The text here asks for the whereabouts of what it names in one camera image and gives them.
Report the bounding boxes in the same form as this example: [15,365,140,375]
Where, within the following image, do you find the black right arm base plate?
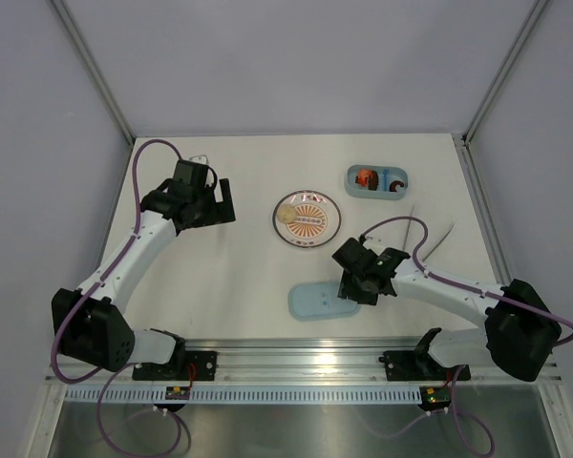
[378,350,457,382]

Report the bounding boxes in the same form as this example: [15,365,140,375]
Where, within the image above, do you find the white slotted cable duct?
[66,385,421,406]

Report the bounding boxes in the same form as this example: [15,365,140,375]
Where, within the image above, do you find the light blue lunch box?
[344,164,409,200]

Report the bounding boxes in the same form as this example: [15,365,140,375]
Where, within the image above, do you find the dark red sausage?
[389,180,405,192]

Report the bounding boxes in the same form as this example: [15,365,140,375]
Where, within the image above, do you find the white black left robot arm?
[51,159,236,383]

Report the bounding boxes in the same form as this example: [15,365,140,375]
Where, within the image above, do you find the right small circuit board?
[420,386,451,411]

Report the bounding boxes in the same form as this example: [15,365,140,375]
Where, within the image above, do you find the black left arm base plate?
[132,349,218,382]

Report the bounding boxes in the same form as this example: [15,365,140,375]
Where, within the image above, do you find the left aluminium frame post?
[47,0,136,147]

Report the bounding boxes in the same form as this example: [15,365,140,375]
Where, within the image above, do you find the white steamed bun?
[276,204,297,225]

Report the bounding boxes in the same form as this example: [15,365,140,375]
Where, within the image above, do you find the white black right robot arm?
[332,238,561,382]

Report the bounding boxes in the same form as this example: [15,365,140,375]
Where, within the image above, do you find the left small circuit board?
[165,386,191,401]

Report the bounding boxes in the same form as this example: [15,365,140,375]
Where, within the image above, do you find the metal food tongs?
[401,219,456,262]

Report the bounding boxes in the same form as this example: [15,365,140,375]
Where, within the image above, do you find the round printed ceramic plate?
[271,190,343,249]

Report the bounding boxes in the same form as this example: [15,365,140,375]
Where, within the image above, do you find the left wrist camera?
[188,155,209,165]

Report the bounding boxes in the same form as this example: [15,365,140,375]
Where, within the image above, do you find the red shrimp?
[355,169,373,187]

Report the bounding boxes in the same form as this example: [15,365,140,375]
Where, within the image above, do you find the right aluminium frame post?
[462,0,553,147]

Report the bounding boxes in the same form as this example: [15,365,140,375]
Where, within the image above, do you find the dark sea cucumber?
[366,171,380,191]

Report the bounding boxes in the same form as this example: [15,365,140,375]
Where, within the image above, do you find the small circuit board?
[165,386,191,401]
[420,386,451,411]

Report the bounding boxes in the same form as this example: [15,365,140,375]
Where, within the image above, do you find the light blue lunch box lid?
[287,281,361,322]

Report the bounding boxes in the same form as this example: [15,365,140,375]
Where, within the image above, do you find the aluminium frame post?
[47,0,136,147]
[462,0,553,147]

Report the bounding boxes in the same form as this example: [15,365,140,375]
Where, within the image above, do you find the aluminium front rail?
[57,337,562,387]

